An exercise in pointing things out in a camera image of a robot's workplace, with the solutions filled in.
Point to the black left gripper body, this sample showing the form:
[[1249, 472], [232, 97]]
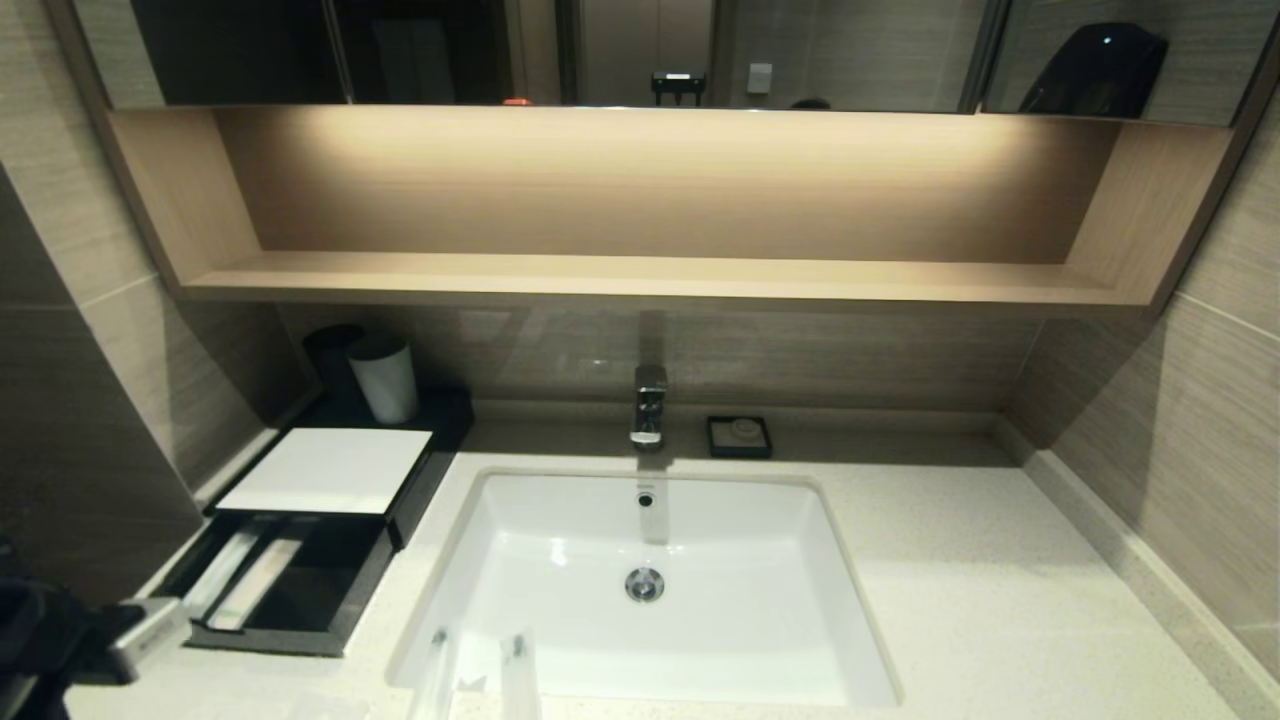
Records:
[[85, 650]]

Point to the black amenity drawer box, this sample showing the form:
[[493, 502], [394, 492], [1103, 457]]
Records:
[[447, 418]]

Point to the white packaged amenity items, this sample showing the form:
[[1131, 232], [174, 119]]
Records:
[[255, 590]]

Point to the black cup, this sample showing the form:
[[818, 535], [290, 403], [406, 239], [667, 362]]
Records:
[[326, 368]]

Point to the white cup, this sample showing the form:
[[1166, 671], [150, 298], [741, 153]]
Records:
[[386, 383]]

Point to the chrome sink drain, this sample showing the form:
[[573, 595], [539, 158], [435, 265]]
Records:
[[645, 584]]

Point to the chrome faucet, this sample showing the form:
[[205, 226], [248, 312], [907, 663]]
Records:
[[648, 400]]

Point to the black soap dish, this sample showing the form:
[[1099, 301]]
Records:
[[714, 449]]

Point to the white sink basin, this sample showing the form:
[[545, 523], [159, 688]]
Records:
[[750, 610]]

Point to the round beige soap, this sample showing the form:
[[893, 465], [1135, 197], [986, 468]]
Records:
[[745, 430]]

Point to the light wooden wall shelf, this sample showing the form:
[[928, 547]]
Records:
[[650, 278]]

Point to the white wall switch plate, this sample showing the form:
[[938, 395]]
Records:
[[760, 78]]

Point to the wall mirror cabinet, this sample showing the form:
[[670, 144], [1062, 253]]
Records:
[[850, 50]]

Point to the black wall hair dryer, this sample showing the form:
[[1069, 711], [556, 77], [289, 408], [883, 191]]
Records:
[[1097, 73]]

